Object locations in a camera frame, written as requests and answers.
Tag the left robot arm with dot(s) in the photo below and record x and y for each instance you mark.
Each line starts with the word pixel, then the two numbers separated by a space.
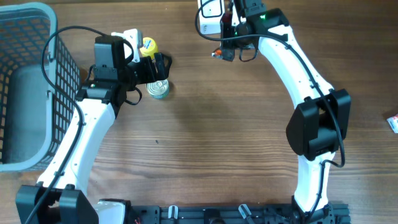
pixel 59 196

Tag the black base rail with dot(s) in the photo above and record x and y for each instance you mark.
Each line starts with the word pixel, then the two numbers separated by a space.
pixel 217 214

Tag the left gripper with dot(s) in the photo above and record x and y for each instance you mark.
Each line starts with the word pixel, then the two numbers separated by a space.
pixel 150 75

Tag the red white snack packet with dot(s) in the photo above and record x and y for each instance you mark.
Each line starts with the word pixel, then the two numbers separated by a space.
pixel 393 122

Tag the round tin can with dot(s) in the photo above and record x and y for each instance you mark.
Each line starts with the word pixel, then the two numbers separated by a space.
pixel 158 89

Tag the white barcode scanner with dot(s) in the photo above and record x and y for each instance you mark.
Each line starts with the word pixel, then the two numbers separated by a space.
pixel 210 16

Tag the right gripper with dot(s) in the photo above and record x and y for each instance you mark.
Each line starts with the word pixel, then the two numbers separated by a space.
pixel 245 45

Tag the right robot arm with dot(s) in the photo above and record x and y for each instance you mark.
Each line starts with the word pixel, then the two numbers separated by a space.
pixel 319 123

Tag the grey plastic mesh basket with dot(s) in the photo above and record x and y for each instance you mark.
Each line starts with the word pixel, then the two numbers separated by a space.
pixel 36 73

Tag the yellow mentos gum bottle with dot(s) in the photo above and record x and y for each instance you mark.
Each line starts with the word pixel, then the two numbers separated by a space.
pixel 149 47

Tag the black red snack packet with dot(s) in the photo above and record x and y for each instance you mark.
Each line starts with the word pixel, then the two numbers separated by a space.
pixel 226 49

